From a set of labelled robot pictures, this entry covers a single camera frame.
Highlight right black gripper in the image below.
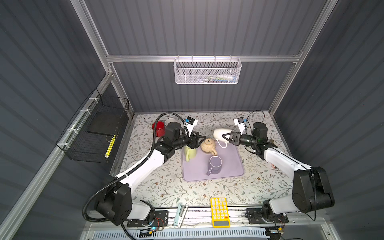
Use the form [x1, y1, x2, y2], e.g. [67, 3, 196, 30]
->
[222, 131, 257, 148]

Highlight white cream mug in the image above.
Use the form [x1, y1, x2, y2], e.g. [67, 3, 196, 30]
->
[213, 128, 233, 149]

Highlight beige ceramic teapot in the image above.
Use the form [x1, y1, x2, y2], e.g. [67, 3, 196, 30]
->
[200, 138, 218, 156]

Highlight purple mug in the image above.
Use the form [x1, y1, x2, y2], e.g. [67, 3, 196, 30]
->
[207, 156, 223, 176]

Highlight red mug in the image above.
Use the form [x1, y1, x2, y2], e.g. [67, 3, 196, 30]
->
[152, 121, 166, 138]

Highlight blue floral mug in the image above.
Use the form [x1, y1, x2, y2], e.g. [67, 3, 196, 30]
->
[165, 118, 177, 126]

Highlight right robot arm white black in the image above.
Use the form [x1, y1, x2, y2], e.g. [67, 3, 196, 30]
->
[214, 122, 335, 219]

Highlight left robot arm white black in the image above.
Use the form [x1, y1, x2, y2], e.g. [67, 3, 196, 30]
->
[82, 113, 206, 226]

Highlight light green mug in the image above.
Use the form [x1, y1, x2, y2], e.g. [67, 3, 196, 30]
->
[184, 146, 197, 162]

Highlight lilac plastic tray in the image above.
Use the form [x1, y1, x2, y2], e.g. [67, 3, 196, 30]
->
[182, 139, 245, 182]

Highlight floral table mat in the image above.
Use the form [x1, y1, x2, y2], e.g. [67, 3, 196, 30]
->
[132, 112, 293, 207]

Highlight pens in white basket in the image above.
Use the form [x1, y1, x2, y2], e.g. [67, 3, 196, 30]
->
[199, 75, 238, 84]

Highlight light green stapler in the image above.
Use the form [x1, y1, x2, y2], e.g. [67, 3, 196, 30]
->
[173, 203, 189, 228]

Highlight yellow calculator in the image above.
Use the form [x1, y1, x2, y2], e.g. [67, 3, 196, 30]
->
[210, 197, 231, 228]

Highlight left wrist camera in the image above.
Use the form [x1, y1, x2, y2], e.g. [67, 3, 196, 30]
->
[185, 117, 198, 137]

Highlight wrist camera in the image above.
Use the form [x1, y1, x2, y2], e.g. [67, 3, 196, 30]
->
[185, 117, 198, 137]
[234, 117, 246, 135]

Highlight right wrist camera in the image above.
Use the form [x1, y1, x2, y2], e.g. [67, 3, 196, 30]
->
[234, 117, 246, 135]

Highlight white wire wall basket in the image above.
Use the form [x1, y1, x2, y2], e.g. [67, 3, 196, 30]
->
[173, 58, 242, 85]

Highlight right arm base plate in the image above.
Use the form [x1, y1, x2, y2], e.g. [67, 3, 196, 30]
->
[245, 208, 289, 225]

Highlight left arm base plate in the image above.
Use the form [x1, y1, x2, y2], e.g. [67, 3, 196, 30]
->
[127, 210, 169, 228]

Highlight black wire side basket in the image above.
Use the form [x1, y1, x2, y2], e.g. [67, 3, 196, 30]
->
[57, 91, 130, 164]

